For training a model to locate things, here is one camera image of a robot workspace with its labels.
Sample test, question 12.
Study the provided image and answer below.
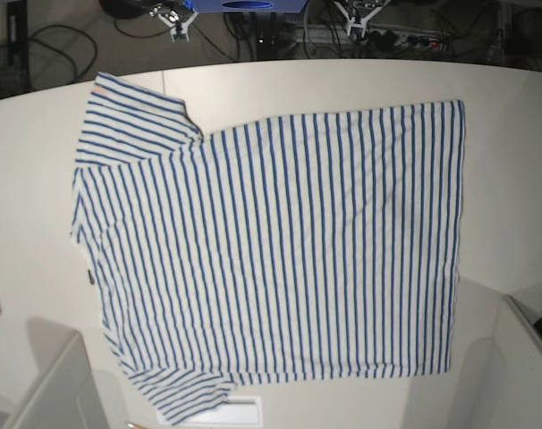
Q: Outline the blue white striped T-shirt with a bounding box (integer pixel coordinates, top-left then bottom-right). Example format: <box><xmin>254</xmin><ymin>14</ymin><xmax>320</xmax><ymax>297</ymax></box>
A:
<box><xmin>71</xmin><ymin>73</ymin><xmax>465</xmax><ymax>425</ymax></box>

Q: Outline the white power strip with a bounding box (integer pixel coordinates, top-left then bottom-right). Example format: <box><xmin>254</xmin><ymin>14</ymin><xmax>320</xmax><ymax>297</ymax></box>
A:
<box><xmin>292</xmin><ymin>22</ymin><xmax>446</xmax><ymax>52</ymax></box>

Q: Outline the blue box with oval hole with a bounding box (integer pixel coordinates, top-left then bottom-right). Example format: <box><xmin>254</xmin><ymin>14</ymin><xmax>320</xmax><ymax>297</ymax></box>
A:
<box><xmin>183</xmin><ymin>0</ymin><xmax>307</xmax><ymax>13</ymax></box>

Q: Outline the grey partition panel left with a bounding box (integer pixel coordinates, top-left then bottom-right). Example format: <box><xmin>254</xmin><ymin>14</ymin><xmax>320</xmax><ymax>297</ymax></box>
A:
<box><xmin>0</xmin><ymin>332</ymin><xmax>110</xmax><ymax>428</ymax></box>

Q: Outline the grey partition panel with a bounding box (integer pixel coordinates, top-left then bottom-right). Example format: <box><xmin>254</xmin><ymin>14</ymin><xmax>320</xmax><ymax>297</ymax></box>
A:
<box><xmin>490</xmin><ymin>296</ymin><xmax>542</xmax><ymax>428</ymax></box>
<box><xmin>0</xmin><ymin>332</ymin><xmax>110</xmax><ymax>428</ymax></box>

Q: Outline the grey partition panel right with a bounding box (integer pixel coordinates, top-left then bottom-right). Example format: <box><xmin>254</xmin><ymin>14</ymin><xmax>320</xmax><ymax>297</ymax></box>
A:
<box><xmin>490</xmin><ymin>296</ymin><xmax>542</xmax><ymax>428</ymax></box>

